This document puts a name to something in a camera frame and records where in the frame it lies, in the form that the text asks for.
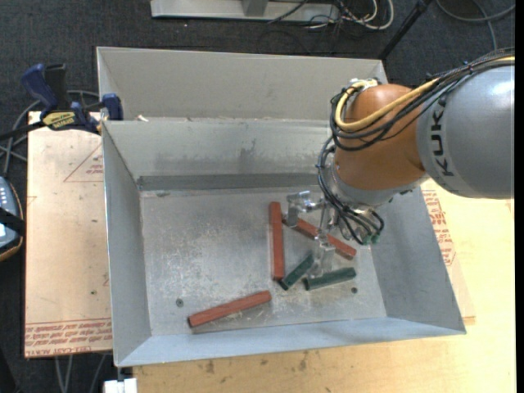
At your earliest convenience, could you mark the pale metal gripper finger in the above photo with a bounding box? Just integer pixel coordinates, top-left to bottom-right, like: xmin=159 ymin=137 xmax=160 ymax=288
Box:
xmin=286 ymin=191 xmax=314 ymax=228
xmin=314 ymin=237 xmax=338 ymax=273

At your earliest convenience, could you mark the red-brown flat block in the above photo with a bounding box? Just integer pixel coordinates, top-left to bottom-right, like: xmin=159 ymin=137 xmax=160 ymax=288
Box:
xmin=282 ymin=216 xmax=358 ymax=261
xmin=268 ymin=201 xmax=287 ymax=282
xmin=187 ymin=290 xmax=273 ymax=328

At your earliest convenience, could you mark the grey metal bin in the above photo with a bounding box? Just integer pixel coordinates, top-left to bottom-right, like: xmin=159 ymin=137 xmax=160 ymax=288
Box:
xmin=96 ymin=46 xmax=467 ymax=368

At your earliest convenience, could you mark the dark green flat block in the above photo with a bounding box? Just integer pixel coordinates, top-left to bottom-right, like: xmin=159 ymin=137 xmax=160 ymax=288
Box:
xmin=302 ymin=266 xmax=358 ymax=292
xmin=279 ymin=254 xmax=317 ymax=291

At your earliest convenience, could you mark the brown cardboard board, red print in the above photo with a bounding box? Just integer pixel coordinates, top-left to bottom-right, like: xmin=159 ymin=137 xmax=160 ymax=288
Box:
xmin=23 ymin=111 xmax=478 ymax=359

